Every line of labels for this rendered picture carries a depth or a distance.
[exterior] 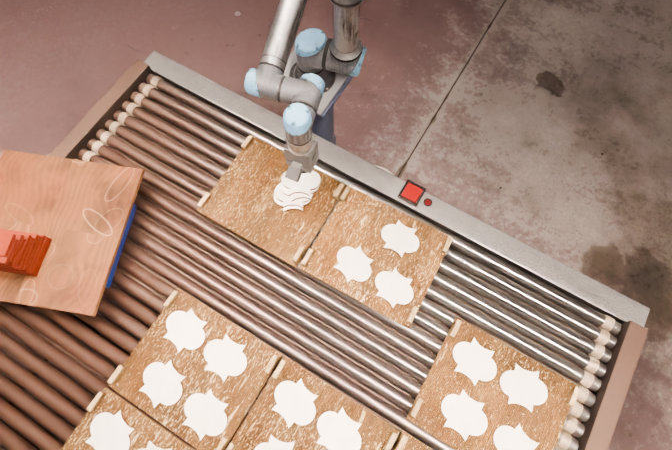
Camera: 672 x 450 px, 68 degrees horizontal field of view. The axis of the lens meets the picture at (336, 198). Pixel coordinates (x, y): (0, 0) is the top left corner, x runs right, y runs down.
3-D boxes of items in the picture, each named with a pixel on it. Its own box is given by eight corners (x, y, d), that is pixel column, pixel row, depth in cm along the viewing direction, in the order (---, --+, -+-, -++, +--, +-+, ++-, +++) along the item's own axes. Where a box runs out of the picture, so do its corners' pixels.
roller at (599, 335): (147, 86, 203) (143, 79, 199) (611, 337, 164) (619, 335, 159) (140, 95, 201) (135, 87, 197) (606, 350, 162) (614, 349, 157)
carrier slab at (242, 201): (252, 137, 188) (252, 135, 187) (346, 187, 180) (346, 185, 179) (197, 211, 176) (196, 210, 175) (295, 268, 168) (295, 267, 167)
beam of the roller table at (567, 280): (158, 59, 211) (153, 49, 205) (640, 311, 169) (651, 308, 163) (145, 73, 208) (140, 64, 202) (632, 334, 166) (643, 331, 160)
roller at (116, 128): (115, 122, 196) (110, 116, 192) (591, 393, 157) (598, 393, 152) (107, 132, 195) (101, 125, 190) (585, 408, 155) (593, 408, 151)
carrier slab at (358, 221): (348, 186, 180) (348, 184, 179) (452, 239, 172) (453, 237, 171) (299, 269, 168) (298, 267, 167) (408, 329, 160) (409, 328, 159)
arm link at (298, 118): (315, 103, 133) (306, 129, 130) (317, 124, 143) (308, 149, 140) (287, 96, 134) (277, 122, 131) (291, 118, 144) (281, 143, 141)
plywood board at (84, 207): (7, 151, 175) (4, 149, 173) (144, 171, 171) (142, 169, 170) (-59, 291, 155) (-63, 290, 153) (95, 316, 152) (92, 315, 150)
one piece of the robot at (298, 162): (272, 155, 141) (278, 180, 156) (300, 167, 140) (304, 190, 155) (290, 122, 146) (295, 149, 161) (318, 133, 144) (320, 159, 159)
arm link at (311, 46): (301, 45, 197) (299, 21, 185) (334, 53, 196) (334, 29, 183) (292, 69, 193) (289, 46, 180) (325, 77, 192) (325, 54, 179)
